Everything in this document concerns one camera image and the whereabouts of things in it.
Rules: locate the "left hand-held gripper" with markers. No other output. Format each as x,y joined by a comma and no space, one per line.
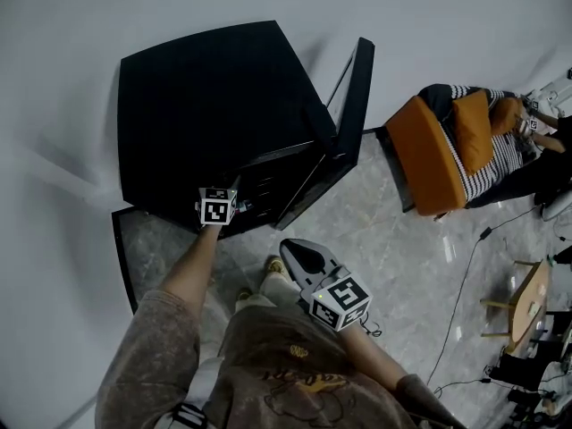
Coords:
216,208

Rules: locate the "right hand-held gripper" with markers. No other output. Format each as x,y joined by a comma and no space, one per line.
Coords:
342,300

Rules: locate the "black cabinet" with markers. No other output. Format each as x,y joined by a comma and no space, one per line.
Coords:
214,105

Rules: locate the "person's right forearm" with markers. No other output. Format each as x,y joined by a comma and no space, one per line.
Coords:
371,355

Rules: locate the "person's left forearm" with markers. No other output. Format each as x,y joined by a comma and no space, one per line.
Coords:
192,271

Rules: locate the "person's beige shoe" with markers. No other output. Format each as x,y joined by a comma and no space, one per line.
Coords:
244,294
276,267

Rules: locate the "person's beige trousers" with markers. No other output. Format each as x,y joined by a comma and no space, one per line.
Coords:
277,289

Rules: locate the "person's grey-brown printed t-shirt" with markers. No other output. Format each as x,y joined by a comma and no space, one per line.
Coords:
286,373

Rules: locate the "black skirting board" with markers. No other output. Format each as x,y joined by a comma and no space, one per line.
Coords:
121,257

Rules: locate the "orange sofa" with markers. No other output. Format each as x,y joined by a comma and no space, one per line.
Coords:
424,159

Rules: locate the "black power adapter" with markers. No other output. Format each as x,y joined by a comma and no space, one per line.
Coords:
485,233

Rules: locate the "black-and-white striped blanket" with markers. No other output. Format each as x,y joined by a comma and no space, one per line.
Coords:
491,168

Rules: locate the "dark garment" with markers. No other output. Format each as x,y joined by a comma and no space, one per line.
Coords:
437,98

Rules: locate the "large orange cushion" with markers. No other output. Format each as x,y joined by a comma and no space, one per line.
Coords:
473,132

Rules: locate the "small wooden table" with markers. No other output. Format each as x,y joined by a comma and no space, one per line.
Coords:
529,306

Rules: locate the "black equipment pile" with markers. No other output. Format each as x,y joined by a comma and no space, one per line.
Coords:
527,373

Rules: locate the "small orange cushion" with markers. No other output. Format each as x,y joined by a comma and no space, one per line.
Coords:
507,115

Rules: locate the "white round appliance base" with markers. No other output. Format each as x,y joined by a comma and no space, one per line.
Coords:
556,206

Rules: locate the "white cabinet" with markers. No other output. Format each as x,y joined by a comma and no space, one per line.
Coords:
552,96

